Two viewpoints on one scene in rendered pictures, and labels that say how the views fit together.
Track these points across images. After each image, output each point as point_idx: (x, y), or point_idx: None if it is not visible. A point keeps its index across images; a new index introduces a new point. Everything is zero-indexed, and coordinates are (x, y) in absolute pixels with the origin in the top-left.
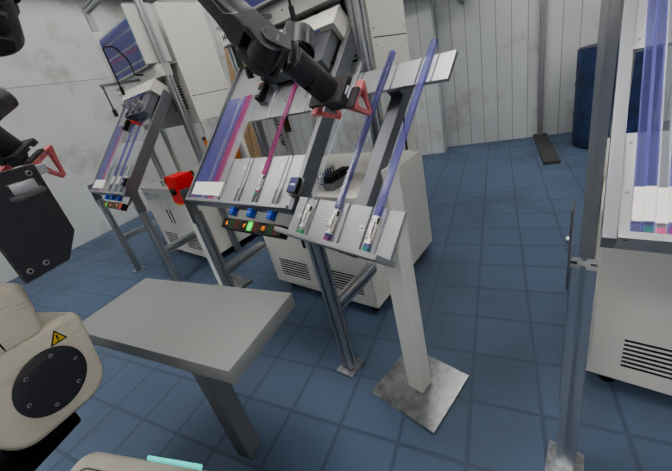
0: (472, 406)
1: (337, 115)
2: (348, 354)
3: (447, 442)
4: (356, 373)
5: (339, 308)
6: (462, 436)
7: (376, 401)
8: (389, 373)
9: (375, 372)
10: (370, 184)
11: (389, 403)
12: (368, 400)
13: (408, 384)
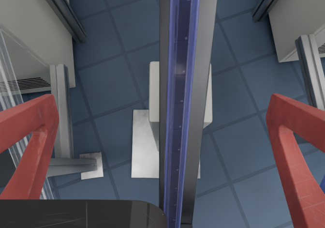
0: (213, 136)
1: (49, 132)
2: (91, 168)
3: (211, 176)
4: (103, 169)
5: (72, 163)
6: (218, 165)
7: (140, 182)
8: (134, 150)
9: (120, 156)
10: (189, 162)
11: (153, 177)
12: (133, 186)
13: (157, 151)
